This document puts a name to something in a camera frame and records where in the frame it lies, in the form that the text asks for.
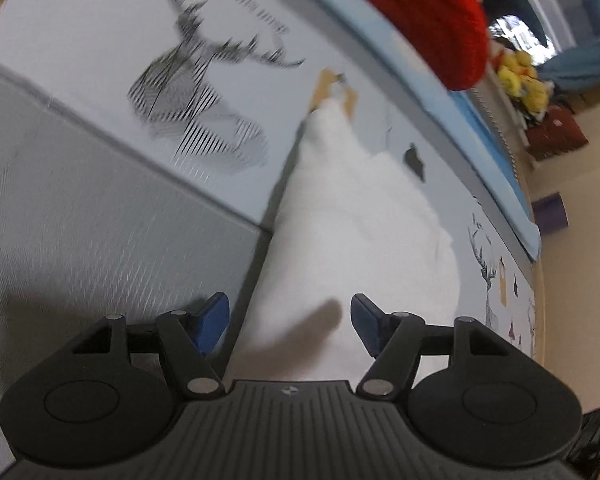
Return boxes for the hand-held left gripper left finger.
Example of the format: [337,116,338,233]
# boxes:
[72,292,231,401]

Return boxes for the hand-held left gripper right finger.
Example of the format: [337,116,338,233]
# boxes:
[350,294,512,401]

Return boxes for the white garment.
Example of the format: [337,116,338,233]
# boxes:
[234,97,464,387]

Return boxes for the purple box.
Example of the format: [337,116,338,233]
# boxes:
[532,192,569,235]

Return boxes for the blue cloud printed blanket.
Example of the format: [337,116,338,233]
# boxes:
[275,0,541,262]

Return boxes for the yellow plush toys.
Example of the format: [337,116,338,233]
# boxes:
[494,50,551,117]

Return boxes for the red knitted cushion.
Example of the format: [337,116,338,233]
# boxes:
[325,0,491,92]

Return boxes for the blue cloth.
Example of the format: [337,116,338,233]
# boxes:
[537,35,600,89]

